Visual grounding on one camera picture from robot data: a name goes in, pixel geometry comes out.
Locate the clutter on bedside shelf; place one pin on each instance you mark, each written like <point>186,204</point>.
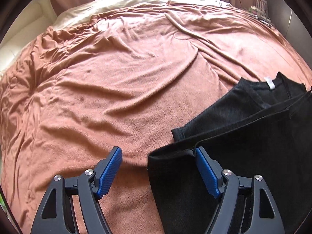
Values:
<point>259,10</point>

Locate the cream bed sheet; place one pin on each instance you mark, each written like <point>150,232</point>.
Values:
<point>83,13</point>

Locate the terracotta bed blanket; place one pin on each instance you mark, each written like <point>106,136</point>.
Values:
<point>125,78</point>

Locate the cream padded headboard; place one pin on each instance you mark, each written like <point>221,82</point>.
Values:
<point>35,18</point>

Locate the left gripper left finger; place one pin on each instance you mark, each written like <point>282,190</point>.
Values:
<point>56,210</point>

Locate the black mesh t-shirt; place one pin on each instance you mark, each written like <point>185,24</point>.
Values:
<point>257,128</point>

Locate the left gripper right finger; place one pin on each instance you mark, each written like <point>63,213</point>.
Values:
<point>244,205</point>

